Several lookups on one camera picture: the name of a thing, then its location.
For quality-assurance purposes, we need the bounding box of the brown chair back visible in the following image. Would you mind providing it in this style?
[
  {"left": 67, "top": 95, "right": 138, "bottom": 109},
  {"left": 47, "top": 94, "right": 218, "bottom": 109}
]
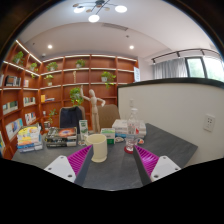
[{"left": 98, "top": 104, "right": 120, "bottom": 128}]

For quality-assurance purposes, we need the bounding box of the white wall socket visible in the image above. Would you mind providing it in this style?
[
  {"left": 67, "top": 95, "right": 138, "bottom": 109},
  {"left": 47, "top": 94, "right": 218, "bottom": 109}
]
[{"left": 203, "top": 115, "right": 215, "bottom": 132}]

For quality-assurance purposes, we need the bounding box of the white book stack right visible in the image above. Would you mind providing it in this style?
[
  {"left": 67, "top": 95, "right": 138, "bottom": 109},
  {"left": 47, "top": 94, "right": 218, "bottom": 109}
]
[{"left": 112, "top": 119, "right": 147, "bottom": 137}]

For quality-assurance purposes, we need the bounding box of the ceiling chandelier lamp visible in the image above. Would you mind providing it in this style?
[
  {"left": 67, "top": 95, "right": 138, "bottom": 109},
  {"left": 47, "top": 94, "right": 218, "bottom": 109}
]
[{"left": 73, "top": 0, "right": 127, "bottom": 23}]

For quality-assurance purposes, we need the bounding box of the dark book stack centre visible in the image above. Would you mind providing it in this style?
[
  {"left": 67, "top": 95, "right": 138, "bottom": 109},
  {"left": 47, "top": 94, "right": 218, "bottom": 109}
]
[{"left": 45, "top": 127, "right": 77, "bottom": 147}]

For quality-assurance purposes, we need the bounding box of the colourful book stack left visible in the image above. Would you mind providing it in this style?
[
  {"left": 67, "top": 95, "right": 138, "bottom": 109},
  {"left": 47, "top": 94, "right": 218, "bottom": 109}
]
[{"left": 17, "top": 124, "right": 43, "bottom": 153}]

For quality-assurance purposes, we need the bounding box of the dark blue office chair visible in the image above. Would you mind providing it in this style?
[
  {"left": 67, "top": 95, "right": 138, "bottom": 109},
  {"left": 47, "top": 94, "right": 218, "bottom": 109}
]
[{"left": 59, "top": 106, "right": 82, "bottom": 128}]

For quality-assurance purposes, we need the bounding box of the cream ceramic mug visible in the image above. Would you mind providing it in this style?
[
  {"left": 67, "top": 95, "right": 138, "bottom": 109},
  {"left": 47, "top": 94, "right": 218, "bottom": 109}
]
[{"left": 85, "top": 134, "right": 108, "bottom": 163}]

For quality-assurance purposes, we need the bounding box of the red round coaster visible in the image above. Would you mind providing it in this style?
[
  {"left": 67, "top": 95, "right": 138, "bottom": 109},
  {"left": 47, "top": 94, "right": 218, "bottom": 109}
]
[{"left": 124, "top": 146, "right": 133, "bottom": 154}]

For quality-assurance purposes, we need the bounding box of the wooden artist mannequin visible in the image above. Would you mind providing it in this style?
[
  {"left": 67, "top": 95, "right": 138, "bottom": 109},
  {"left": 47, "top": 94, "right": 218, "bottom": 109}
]
[{"left": 80, "top": 89, "right": 105, "bottom": 133}]

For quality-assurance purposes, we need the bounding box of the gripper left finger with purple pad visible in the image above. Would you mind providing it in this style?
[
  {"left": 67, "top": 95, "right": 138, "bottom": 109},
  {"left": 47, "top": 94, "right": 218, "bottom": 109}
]
[{"left": 45, "top": 145, "right": 93, "bottom": 186}]

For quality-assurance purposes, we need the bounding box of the green white milk carton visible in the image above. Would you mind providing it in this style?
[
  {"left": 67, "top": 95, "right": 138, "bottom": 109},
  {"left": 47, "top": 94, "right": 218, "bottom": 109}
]
[{"left": 79, "top": 120, "right": 88, "bottom": 140}]

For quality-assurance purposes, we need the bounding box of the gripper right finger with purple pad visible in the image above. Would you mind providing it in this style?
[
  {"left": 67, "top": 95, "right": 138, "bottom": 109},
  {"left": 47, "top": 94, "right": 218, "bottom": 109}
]
[{"left": 133, "top": 145, "right": 180, "bottom": 185}]

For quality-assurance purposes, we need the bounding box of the potted trailing plant centre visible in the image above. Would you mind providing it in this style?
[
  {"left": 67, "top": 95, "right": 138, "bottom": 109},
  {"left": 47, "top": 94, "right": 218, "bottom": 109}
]
[{"left": 70, "top": 87, "right": 84, "bottom": 106}]

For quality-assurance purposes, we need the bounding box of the wooden wall bookshelf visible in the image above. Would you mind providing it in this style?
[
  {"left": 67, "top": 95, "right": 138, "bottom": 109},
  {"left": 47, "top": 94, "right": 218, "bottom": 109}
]
[{"left": 0, "top": 41, "right": 138, "bottom": 159}]

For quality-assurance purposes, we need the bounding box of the green white small box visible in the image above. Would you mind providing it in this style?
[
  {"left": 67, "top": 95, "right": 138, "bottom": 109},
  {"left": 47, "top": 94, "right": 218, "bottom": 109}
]
[{"left": 101, "top": 128, "right": 115, "bottom": 144}]

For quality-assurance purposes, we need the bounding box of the grey window curtain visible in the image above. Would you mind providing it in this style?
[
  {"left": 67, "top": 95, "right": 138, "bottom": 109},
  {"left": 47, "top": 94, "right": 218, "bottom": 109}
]
[{"left": 153, "top": 58, "right": 188, "bottom": 79}]

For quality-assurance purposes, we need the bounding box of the clear plastic water bottle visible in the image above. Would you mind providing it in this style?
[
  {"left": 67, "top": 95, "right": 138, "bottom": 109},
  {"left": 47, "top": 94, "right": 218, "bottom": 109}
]
[{"left": 126, "top": 108, "right": 140, "bottom": 148}]

